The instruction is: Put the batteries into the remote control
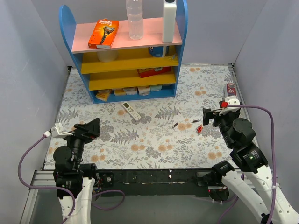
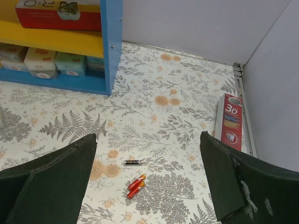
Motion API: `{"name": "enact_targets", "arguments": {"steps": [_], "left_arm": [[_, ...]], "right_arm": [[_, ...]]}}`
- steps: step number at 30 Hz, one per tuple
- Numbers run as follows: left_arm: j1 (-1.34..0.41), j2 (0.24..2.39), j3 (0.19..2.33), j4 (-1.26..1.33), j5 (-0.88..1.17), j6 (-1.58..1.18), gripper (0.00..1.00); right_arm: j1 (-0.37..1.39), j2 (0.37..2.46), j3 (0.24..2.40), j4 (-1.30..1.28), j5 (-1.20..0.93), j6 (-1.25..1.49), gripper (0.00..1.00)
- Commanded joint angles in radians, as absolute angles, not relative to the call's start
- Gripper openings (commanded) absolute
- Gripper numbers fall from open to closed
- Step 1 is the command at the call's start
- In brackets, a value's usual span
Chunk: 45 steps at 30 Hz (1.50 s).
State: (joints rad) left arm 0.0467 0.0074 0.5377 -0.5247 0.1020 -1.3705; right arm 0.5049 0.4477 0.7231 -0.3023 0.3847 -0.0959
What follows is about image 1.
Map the white remote control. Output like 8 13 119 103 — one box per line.
122 102 141 121

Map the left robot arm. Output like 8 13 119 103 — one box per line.
51 118 100 224

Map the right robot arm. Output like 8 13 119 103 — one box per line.
203 109 299 224

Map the yellow box bottom shelf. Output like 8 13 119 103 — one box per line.
95 89 112 102

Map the red toothpaste box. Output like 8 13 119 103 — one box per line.
224 83 237 98

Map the yellow white small box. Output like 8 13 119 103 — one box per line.
114 89 126 96

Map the floral table mat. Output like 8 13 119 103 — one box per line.
57 65 235 169

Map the teal white small box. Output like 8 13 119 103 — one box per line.
150 85 162 92

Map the white roll on shelf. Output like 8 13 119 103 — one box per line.
97 50 119 63

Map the blue shelf unit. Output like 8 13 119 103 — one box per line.
58 0 188 104

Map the red flat box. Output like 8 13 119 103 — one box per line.
137 67 171 78

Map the blue white tin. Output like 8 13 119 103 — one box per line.
148 46 169 57

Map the orange razor box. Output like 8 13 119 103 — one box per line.
88 19 119 49

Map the white plastic bottle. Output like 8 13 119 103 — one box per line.
162 0 177 43

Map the clear plastic bottle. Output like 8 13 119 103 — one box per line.
126 0 143 40

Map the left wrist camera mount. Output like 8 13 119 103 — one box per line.
43 122 73 139

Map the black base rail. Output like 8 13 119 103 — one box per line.
94 168 232 202

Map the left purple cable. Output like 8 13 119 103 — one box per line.
18 135 126 224

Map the purple cable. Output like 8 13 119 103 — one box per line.
210 104 278 224
18 135 126 224

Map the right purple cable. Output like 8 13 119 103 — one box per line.
210 104 278 224

